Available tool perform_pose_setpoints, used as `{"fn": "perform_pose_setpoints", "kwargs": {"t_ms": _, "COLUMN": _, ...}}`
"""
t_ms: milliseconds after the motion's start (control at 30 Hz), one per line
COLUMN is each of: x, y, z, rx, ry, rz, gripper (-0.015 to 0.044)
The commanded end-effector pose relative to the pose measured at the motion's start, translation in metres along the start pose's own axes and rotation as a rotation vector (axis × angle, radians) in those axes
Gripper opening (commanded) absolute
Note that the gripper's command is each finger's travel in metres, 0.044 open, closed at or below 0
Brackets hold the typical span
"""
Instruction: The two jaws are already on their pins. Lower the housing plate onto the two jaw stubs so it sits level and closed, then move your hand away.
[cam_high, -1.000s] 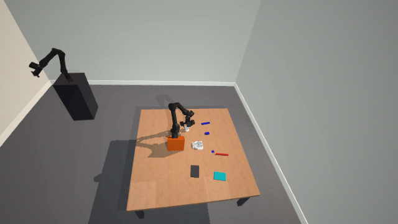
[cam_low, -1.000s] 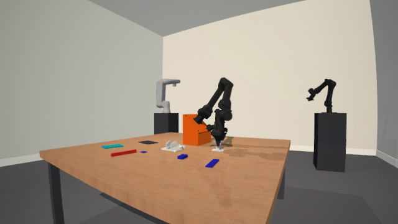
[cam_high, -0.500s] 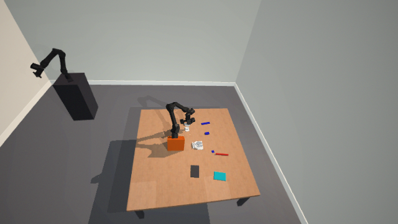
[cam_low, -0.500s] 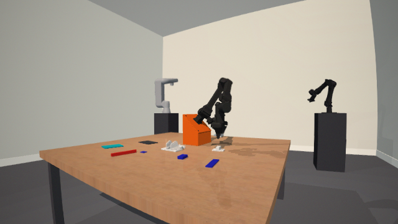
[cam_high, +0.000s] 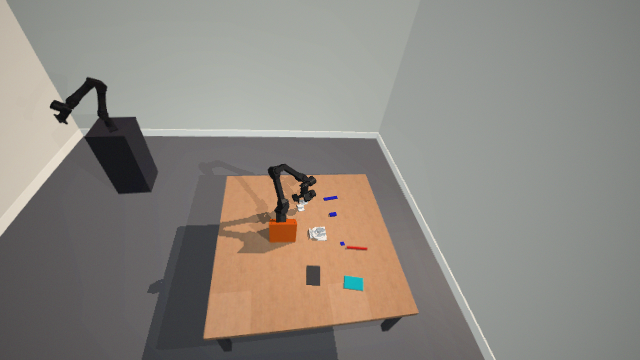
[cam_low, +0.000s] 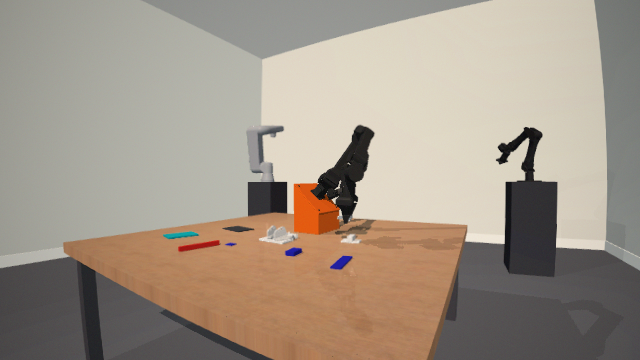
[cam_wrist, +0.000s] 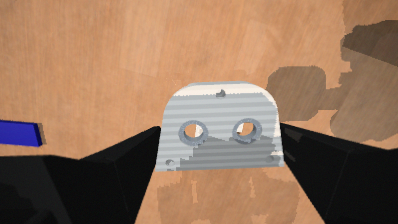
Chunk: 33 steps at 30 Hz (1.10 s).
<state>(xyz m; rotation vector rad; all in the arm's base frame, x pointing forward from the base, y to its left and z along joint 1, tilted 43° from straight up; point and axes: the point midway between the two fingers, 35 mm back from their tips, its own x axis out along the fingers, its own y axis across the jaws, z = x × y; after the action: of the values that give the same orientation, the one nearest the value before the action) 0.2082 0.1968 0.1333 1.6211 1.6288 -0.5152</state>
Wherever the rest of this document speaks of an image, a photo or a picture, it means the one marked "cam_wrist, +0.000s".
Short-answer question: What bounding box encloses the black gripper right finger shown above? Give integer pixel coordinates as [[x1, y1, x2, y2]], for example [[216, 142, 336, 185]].
[[279, 122, 398, 224]]

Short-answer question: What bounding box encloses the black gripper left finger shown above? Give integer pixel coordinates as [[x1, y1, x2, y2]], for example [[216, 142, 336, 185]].
[[0, 126, 161, 224]]

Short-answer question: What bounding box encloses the blue flat bar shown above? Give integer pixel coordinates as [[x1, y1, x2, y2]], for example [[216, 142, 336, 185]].
[[0, 120, 43, 147]]

